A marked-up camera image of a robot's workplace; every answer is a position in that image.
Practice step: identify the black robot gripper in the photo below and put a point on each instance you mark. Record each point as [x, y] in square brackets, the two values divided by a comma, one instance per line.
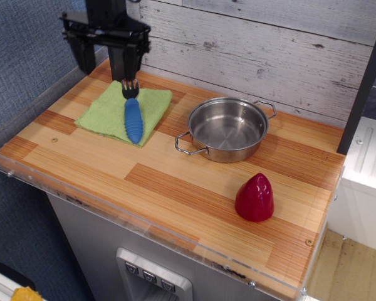
[107, 23]

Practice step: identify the red toy pepper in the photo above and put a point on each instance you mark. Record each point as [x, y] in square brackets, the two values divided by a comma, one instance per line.
[254, 200]

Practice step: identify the green folded cloth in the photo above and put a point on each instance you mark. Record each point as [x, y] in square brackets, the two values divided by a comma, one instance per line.
[106, 115]

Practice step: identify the stainless steel pot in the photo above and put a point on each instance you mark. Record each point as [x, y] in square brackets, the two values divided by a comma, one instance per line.
[226, 129]

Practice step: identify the grey toy fridge cabinet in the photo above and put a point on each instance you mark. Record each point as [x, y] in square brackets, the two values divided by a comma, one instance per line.
[95, 240]

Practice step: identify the silver dispenser button panel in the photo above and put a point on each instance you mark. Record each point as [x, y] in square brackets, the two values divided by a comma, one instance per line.
[144, 279]

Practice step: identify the yellow tape piece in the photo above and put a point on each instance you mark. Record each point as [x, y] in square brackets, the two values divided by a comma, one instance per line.
[25, 294]

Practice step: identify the white toy sink unit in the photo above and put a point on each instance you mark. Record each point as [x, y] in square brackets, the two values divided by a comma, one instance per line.
[352, 212]

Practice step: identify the blue handled toy fork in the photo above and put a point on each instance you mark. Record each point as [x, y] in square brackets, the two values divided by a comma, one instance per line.
[132, 115]

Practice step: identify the black right frame post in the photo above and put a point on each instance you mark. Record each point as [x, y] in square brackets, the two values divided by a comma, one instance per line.
[359, 104]

